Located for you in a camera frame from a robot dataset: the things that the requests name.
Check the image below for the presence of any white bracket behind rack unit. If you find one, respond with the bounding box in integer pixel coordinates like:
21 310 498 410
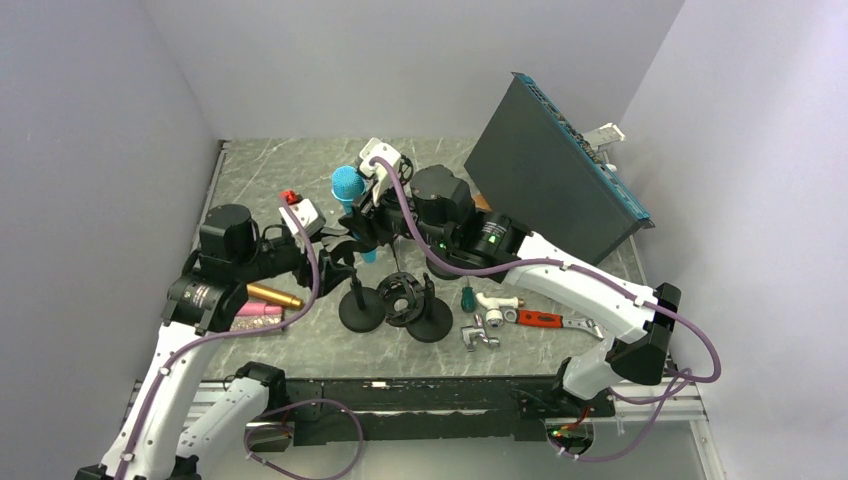
582 123 626 151

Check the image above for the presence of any black stand holding blue microphone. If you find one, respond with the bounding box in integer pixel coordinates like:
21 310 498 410
338 242 385 333

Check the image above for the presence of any purple cable under rail right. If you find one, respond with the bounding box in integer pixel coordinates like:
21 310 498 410
546 390 697 465

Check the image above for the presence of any green handle screwdriver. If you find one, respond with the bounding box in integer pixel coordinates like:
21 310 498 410
460 277 477 313

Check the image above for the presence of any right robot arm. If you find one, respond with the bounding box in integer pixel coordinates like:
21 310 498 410
331 159 680 415

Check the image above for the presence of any black tripod microphone stand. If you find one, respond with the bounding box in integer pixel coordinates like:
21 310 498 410
390 154 414 272

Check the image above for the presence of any dark rack unit, blue front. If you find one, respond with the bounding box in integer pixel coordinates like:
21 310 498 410
464 72 654 265

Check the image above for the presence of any purple cable under rail left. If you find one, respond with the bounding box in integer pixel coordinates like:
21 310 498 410
242 397 366 480

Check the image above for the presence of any red handle adjustable wrench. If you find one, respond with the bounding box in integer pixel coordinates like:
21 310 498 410
502 308 604 340

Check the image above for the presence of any blue microphone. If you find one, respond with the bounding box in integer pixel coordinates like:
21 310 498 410
330 165 380 265

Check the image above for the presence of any white plastic faucet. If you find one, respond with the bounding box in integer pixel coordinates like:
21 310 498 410
475 292 525 328

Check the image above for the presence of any gold microphone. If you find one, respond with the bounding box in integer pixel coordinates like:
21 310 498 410
247 283 305 311

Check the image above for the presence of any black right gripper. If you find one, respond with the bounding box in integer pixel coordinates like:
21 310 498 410
340 170 456 251

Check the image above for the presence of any pink microphone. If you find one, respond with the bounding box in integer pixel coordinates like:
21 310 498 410
237 302 284 317

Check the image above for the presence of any white camera mount, left wrist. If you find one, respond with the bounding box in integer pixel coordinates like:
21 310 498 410
278 189 326 237

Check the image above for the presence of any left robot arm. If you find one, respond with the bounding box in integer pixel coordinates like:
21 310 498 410
76 200 341 479

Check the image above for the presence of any black front rail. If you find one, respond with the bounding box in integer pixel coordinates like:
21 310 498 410
287 376 580 446

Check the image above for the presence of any black shock-mount stand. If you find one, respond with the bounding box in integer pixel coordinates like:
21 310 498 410
378 272 453 343

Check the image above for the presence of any brown wooden board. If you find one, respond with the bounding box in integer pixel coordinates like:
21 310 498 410
472 194 492 212

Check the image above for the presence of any glitter sequin microphone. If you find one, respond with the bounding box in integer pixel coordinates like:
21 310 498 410
229 316 284 333

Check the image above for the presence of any purple cable under rail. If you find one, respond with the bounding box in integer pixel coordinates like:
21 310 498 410
546 390 697 465
242 397 366 480

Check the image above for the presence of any white camera mount, right wrist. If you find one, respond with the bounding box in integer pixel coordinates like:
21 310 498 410
358 137 402 206

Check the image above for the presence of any white camera mount, wrist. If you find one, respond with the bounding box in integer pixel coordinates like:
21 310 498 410
358 137 402 206
278 189 326 237

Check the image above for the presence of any chrome pipe fitting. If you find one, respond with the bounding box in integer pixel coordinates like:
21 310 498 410
460 314 500 352

